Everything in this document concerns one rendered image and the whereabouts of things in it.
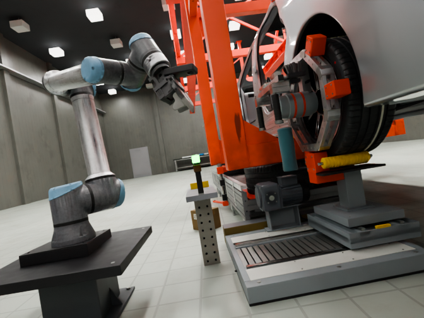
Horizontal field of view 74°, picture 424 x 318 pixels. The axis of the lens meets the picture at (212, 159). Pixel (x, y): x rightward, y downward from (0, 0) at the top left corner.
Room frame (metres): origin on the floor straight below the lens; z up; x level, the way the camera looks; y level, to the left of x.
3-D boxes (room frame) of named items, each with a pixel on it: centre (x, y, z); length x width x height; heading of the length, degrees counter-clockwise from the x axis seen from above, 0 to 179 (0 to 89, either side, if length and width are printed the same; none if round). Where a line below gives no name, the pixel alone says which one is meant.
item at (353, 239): (1.60, -0.75, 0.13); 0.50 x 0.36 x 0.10; 4
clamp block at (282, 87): (1.40, -0.39, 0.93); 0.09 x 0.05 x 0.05; 94
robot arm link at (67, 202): (1.33, 0.70, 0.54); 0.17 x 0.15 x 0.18; 135
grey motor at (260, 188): (1.89, -0.47, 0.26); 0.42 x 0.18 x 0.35; 94
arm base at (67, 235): (1.32, 0.70, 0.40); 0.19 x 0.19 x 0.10
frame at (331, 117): (1.58, -0.58, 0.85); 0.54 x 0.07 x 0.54; 4
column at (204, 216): (1.72, 0.10, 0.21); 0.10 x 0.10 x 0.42; 4
